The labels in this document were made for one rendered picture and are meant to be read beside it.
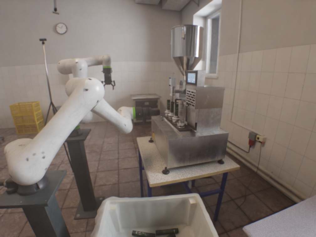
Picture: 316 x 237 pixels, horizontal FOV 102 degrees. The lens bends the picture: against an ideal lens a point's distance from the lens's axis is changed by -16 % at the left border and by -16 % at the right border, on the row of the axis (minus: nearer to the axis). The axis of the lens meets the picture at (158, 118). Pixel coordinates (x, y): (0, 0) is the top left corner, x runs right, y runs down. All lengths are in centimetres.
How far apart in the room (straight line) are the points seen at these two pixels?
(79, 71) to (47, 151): 76
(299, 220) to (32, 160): 126
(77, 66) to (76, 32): 381
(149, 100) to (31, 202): 373
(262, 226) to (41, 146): 105
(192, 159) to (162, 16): 463
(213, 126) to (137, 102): 318
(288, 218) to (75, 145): 160
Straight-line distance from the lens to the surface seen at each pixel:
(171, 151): 105
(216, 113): 119
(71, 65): 131
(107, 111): 95
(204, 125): 116
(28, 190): 92
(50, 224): 106
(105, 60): 164
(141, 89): 484
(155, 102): 426
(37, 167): 69
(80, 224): 193
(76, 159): 159
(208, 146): 117
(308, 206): 123
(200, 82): 107
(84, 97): 68
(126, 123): 105
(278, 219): 105
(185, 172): 117
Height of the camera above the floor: 144
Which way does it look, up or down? 17 degrees down
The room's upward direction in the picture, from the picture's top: straight up
